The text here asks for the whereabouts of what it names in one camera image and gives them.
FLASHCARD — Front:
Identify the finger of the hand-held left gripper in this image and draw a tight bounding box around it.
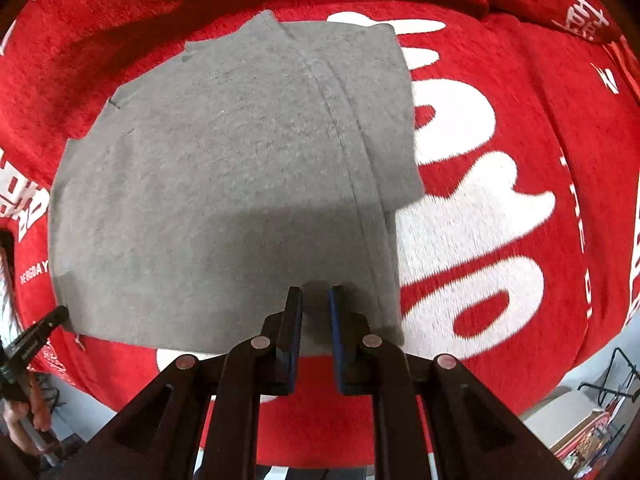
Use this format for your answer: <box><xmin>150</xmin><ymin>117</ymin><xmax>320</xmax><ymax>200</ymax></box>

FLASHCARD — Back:
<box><xmin>20</xmin><ymin>305</ymin><xmax>70</xmax><ymax>349</ymax></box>

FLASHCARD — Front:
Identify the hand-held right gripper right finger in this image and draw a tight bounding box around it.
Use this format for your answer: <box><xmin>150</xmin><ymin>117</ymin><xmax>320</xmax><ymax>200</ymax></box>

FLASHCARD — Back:
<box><xmin>327</xmin><ymin>286</ymin><xmax>571</xmax><ymax>480</ymax></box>

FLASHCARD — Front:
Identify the grey t-shirt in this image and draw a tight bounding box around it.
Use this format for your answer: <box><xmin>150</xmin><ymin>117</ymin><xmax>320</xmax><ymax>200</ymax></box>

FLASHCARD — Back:
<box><xmin>47</xmin><ymin>10</ymin><xmax>426</xmax><ymax>356</ymax></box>

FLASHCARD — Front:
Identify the cardboard box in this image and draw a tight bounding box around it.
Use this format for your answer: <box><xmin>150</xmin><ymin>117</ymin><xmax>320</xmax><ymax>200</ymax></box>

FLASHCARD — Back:
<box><xmin>549</xmin><ymin>409</ymin><xmax>618</xmax><ymax>463</ymax></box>

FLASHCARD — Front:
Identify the red printed blanket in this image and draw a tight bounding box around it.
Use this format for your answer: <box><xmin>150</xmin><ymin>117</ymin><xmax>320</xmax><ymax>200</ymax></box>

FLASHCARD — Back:
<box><xmin>0</xmin><ymin>0</ymin><xmax>640</xmax><ymax>468</ymax></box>

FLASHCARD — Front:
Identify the black metal rack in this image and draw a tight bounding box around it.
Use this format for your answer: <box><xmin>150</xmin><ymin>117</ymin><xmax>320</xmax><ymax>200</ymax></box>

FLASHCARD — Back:
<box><xmin>579</xmin><ymin>347</ymin><xmax>640</xmax><ymax>407</ymax></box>

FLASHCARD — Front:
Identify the person's left hand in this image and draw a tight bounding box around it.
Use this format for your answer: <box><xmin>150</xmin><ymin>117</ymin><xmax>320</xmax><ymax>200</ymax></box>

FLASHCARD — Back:
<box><xmin>2</xmin><ymin>390</ymin><xmax>53</xmax><ymax>456</ymax></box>

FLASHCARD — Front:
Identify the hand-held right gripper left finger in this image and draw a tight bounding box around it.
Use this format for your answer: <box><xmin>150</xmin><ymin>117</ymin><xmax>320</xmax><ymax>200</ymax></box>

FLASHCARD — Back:
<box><xmin>60</xmin><ymin>286</ymin><xmax>304</xmax><ymax>480</ymax></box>

